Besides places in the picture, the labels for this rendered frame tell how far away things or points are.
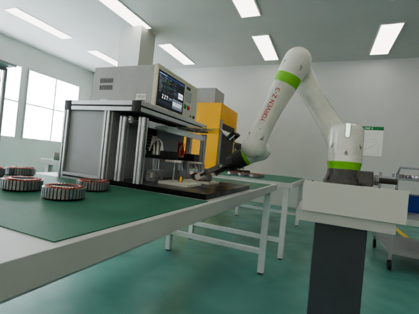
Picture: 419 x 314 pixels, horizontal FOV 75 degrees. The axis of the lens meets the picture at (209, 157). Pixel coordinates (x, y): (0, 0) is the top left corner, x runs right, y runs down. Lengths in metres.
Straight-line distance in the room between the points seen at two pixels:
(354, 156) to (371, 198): 0.20
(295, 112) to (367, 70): 1.64
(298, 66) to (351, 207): 0.62
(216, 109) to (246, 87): 2.07
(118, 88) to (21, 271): 1.12
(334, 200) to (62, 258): 0.87
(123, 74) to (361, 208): 1.18
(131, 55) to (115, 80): 4.25
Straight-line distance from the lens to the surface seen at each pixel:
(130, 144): 1.37
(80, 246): 0.51
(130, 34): 5.90
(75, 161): 1.41
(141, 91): 1.37
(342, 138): 1.20
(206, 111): 5.14
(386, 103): 6.70
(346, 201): 1.08
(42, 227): 0.59
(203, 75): 7.50
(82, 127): 1.39
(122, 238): 0.59
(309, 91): 1.43
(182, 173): 1.55
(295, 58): 1.30
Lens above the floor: 0.90
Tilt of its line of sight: 1 degrees up
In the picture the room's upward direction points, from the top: 6 degrees clockwise
